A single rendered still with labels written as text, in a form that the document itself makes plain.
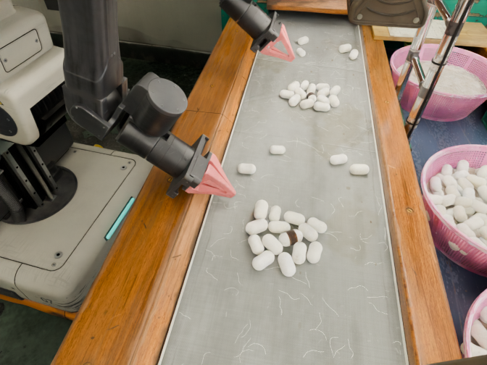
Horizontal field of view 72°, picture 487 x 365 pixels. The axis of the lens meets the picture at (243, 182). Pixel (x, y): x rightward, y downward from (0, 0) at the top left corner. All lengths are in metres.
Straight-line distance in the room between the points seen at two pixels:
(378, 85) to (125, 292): 0.70
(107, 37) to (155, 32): 2.14
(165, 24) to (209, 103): 1.79
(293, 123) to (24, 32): 0.63
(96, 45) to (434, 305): 0.53
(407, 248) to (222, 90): 0.52
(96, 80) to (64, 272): 0.78
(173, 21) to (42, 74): 1.65
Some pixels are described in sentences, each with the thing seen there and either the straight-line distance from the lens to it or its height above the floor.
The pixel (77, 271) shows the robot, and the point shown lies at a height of 0.26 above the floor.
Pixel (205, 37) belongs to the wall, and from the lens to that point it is 2.45.
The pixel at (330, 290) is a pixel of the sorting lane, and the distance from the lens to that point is 0.52.
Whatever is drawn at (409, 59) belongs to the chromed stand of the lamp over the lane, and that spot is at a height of 0.84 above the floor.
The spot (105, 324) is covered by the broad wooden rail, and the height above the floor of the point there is 0.76.
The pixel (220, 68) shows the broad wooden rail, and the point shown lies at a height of 0.76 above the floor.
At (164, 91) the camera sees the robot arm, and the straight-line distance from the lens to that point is 0.47.
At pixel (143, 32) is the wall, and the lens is 2.65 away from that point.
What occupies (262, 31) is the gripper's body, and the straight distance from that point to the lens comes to 0.80.
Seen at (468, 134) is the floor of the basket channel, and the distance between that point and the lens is 0.99.
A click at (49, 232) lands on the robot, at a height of 0.28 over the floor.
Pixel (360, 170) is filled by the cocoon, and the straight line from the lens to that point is 0.66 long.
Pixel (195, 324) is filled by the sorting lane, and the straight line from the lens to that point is 0.49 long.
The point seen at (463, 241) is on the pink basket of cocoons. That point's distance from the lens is 0.62.
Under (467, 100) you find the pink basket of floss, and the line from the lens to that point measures 0.95.
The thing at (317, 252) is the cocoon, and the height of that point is 0.76.
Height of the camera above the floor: 1.19
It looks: 47 degrees down
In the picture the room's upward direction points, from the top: straight up
